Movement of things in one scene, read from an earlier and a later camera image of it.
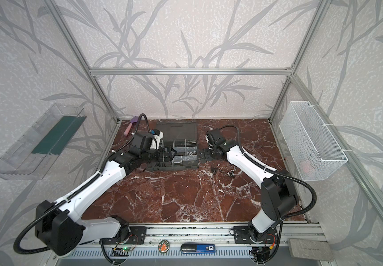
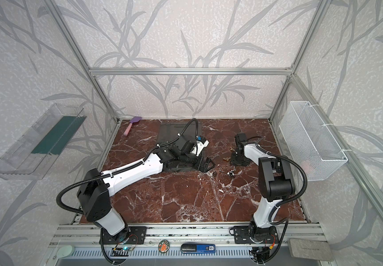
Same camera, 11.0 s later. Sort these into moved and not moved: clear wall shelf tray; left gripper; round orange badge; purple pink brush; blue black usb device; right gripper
Moved: left gripper; right gripper
Not moved: purple pink brush; clear wall shelf tray; round orange badge; blue black usb device
